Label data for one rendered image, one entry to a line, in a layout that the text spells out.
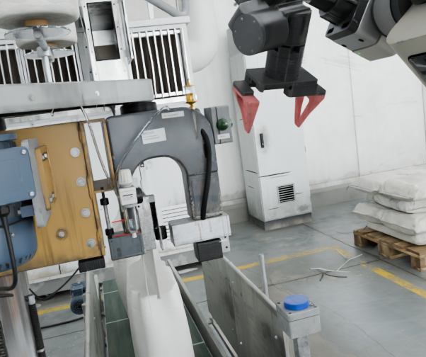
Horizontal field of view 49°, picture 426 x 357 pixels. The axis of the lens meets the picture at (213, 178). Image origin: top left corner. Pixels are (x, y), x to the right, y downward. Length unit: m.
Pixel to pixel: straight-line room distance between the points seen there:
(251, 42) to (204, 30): 3.64
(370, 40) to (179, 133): 0.48
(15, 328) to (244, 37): 0.88
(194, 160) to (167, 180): 2.78
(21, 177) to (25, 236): 0.14
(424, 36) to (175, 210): 3.38
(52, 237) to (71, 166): 0.17
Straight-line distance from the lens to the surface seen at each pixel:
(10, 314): 1.23
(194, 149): 1.11
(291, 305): 1.14
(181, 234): 1.13
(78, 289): 2.84
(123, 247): 1.11
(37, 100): 0.95
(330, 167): 5.85
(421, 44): 0.71
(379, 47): 0.88
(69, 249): 1.12
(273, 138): 4.86
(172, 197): 3.91
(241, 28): 0.68
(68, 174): 1.09
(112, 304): 2.62
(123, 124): 1.08
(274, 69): 0.74
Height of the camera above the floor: 1.32
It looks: 8 degrees down
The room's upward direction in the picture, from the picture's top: 8 degrees counter-clockwise
